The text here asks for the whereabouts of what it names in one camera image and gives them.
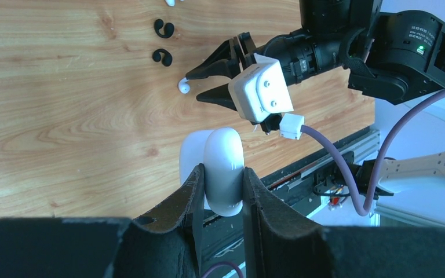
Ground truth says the black ear hook lower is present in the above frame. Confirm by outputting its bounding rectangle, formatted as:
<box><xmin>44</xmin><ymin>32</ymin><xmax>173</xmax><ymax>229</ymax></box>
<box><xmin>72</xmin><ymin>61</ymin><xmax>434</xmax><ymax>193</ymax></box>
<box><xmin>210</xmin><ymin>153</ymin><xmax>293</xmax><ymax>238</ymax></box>
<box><xmin>154</xmin><ymin>19</ymin><xmax>175</xmax><ymax>39</ymax></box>

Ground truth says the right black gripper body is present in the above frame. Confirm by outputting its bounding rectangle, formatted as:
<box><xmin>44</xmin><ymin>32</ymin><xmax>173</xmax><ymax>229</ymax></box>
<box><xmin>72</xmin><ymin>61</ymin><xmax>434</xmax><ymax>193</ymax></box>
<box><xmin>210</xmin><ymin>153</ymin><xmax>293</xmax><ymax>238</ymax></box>
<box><xmin>244</xmin><ymin>34</ymin><xmax>323</xmax><ymax>133</ymax></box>

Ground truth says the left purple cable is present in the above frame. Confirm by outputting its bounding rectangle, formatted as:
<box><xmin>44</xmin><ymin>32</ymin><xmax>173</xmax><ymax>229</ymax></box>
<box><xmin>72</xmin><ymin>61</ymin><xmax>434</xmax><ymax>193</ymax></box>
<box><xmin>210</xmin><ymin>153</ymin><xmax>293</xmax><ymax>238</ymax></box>
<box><xmin>201</xmin><ymin>261</ymin><xmax>245</xmax><ymax>278</ymax></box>

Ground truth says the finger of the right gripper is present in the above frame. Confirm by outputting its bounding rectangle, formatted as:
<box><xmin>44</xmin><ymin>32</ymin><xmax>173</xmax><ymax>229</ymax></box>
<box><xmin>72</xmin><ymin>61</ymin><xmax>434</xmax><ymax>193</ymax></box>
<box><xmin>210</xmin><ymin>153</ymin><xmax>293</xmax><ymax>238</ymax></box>
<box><xmin>185</xmin><ymin>36</ymin><xmax>241</xmax><ymax>80</ymax></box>
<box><xmin>196</xmin><ymin>84</ymin><xmax>237</xmax><ymax>111</ymax></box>

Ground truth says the black ear hook upper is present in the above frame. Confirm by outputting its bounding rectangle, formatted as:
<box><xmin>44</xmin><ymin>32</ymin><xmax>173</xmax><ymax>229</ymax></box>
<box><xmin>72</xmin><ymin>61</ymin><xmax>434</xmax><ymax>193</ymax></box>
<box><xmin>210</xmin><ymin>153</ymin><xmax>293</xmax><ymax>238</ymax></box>
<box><xmin>152</xmin><ymin>49</ymin><xmax>173</xmax><ymax>67</ymax></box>

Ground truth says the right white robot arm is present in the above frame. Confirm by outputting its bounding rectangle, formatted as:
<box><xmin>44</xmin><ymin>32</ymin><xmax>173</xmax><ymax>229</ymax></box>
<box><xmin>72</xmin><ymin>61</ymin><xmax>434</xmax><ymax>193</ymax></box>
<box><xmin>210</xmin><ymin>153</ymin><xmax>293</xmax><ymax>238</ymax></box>
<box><xmin>185</xmin><ymin>1</ymin><xmax>445</xmax><ymax>133</ymax></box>

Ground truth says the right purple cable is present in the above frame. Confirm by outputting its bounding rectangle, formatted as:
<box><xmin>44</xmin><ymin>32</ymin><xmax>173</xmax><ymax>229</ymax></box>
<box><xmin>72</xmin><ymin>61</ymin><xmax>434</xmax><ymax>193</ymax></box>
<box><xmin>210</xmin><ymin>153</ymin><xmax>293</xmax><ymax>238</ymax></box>
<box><xmin>280</xmin><ymin>81</ymin><xmax>445</xmax><ymax>218</ymax></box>

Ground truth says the black ear hook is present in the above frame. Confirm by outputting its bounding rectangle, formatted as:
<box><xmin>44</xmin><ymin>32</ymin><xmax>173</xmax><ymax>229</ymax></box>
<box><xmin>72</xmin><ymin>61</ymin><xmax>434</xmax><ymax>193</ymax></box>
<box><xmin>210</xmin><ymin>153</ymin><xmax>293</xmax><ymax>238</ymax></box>
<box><xmin>152</xmin><ymin>49</ymin><xmax>173</xmax><ymax>67</ymax></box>
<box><xmin>154</xmin><ymin>19</ymin><xmax>175</xmax><ymax>39</ymax></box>

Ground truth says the white earbud charging case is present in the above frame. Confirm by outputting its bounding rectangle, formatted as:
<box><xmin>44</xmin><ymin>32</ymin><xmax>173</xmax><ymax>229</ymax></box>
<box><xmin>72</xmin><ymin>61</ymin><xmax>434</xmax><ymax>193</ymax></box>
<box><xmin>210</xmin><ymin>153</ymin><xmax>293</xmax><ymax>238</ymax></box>
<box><xmin>179</xmin><ymin>127</ymin><xmax>245</xmax><ymax>217</ymax></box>

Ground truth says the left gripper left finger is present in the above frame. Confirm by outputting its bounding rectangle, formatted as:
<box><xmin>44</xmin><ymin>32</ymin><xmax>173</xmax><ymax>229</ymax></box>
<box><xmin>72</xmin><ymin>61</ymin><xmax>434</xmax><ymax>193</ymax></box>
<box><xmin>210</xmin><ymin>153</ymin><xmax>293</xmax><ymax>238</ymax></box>
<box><xmin>0</xmin><ymin>164</ymin><xmax>205</xmax><ymax>277</ymax></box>

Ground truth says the purple cable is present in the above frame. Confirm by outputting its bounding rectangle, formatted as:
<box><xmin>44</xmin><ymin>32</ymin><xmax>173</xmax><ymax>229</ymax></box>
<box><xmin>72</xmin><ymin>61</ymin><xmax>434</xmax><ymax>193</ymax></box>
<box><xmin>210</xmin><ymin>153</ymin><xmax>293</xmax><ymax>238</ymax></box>
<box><xmin>201</xmin><ymin>261</ymin><xmax>245</xmax><ymax>278</ymax></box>
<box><xmin>280</xmin><ymin>81</ymin><xmax>445</xmax><ymax>218</ymax></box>

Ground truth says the white earbud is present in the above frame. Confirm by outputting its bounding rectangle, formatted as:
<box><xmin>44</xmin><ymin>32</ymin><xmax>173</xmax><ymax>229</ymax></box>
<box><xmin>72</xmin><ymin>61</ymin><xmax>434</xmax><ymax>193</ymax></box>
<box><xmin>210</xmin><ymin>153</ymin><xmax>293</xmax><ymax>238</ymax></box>
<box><xmin>165</xmin><ymin>0</ymin><xmax>184</xmax><ymax>7</ymax></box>
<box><xmin>178</xmin><ymin>78</ymin><xmax>191</xmax><ymax>94</ymax></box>

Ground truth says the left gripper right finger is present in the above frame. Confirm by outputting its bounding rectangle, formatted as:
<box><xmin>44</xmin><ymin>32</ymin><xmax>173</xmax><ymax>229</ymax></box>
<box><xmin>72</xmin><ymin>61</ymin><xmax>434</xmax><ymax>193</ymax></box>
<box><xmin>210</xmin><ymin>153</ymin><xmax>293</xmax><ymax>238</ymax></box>
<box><xmin>242</xmin><ymin>168</ymin><xmax>445</xmax><ymax>277</ymax></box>

